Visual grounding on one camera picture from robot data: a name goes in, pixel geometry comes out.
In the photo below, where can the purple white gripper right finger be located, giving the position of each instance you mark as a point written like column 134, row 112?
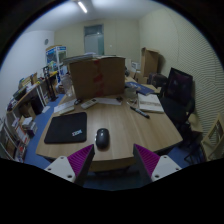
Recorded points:
column 153, row 167

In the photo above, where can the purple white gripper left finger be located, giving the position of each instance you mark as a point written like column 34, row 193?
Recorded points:
column 73, row 168

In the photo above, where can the black mouse pad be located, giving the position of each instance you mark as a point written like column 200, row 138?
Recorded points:
column 70, row 128

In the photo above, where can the black computer mouse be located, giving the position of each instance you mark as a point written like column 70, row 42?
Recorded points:
column 102, row 138

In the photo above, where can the black marker pen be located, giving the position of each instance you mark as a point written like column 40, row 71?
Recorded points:
column 140, row 112

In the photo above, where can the white keyboard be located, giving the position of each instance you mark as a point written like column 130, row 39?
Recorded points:
column 65, row 108

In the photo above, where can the wooden chair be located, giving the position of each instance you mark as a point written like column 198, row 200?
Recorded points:
column 213, row 142

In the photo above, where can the white open notebook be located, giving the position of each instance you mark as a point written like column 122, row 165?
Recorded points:
column 150, row 103

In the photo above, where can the small black object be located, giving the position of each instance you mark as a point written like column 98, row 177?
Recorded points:
column 77, row 101

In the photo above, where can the white remote control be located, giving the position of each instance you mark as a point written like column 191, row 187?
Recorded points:
column 89, row 103

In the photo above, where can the white paper sheet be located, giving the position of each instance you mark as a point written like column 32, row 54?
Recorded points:
column 108, row 101

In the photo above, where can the black office chair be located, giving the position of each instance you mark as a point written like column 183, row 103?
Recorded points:
column 176, row 97

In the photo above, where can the blue folder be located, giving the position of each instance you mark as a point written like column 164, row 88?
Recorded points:
column 139, row 88

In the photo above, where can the wooden bookshelf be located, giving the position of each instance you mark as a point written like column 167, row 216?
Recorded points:
column 14, row 134

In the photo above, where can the large cardboard box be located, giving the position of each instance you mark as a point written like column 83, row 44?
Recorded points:
column 98, row 77

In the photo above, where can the tall cardboard box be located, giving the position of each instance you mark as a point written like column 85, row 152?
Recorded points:
column 149, row 61

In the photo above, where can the blue white display cabinet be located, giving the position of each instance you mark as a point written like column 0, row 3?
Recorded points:
column 55, row 56

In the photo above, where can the grey door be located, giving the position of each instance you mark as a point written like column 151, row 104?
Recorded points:
column 94, row 39

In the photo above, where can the ceiling fluorescent light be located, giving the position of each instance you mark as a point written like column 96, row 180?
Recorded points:
column 81, row 5

